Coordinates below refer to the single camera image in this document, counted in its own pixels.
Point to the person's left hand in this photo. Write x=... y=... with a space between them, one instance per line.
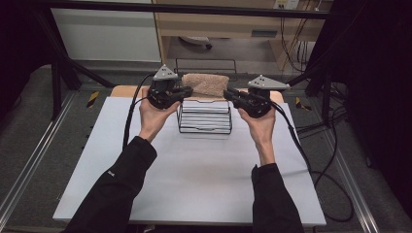
x=154 y=119

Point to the white table cover sheet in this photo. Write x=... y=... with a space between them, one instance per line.
x=200 y=174

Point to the white wall socket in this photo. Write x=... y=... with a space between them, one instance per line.
x=286 y=4

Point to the light wooden desk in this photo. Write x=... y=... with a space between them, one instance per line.
x=226 y=24

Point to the aluminium floor rail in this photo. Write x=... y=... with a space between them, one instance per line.
x=35 y=155
x=351 y=184

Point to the black metal frame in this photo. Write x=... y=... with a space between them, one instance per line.
x=181 y=8

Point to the brown towel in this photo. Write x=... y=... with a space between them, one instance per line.
x=205 y=84

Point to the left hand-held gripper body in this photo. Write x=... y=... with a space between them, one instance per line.
x=162 y=90

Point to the black curtain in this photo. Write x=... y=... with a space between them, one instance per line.
x=19 y=48
x=375 y=81

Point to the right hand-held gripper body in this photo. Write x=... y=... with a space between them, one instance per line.
x=259 y=97

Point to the person's right hand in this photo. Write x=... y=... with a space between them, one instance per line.
x=261 y=129

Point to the yellow black tape marker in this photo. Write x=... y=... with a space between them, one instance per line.
x=93 y=99
x=302 y=104

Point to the white chair base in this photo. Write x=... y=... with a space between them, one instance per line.
x=196 y=40

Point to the white cabinet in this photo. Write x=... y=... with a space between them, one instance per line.
x=107 y=34

